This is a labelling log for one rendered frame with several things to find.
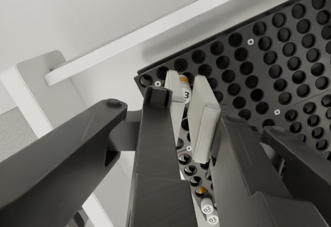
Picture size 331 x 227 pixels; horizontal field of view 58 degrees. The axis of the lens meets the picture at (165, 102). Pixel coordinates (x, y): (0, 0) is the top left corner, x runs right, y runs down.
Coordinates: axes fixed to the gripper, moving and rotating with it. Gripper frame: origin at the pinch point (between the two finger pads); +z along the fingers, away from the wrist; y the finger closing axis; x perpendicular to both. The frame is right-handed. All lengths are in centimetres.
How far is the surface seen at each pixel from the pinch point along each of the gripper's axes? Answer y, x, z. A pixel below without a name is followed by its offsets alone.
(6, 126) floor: -61, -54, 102
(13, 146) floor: -58, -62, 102
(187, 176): 3.0, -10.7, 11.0
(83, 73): -10.4, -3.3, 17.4
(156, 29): -2.7, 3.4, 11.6
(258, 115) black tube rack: 8.4, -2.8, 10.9
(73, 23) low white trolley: -14.3, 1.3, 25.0
